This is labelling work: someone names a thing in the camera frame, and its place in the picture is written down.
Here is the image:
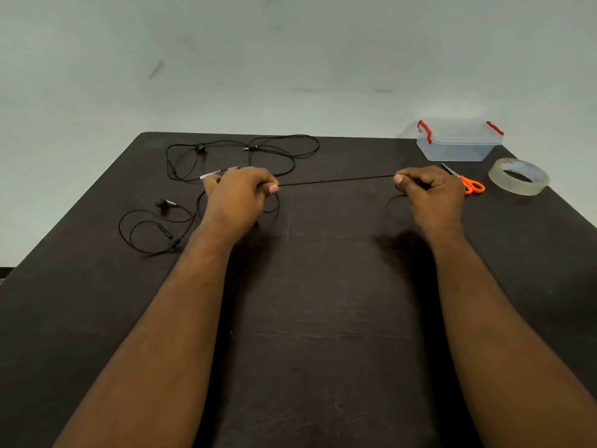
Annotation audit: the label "person's right hand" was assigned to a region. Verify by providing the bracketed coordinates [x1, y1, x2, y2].
[394, 166, 466, 233]

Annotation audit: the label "person's left hand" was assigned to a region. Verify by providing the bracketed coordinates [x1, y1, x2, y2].
[203, 166, 280, 230]

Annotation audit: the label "black cable with white plug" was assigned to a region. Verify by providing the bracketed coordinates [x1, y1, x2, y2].
[198, 168, 433, 229]

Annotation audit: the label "person's left forearm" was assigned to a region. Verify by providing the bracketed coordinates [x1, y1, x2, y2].
[52, 218, 252, 448]

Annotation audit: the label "person's right forearm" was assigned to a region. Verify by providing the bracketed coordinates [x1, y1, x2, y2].
[422, 224, 597, 448]

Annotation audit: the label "clear plastic box red latches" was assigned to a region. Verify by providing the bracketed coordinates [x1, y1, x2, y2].
[396, 118, 505, 162]

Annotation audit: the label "clear adhesive tape roll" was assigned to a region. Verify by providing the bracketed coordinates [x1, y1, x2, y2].
[488, 158, 551, 197]

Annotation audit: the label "black earphone cable with jack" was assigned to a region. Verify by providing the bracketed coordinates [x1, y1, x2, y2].
[166, 134, 321, 183]

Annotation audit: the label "orange handled scissors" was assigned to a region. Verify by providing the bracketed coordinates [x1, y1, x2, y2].
[441, 163, 486, 196]

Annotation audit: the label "black earphone cable with remote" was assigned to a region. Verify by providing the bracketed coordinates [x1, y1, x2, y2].
[118, 198, 198, 255]

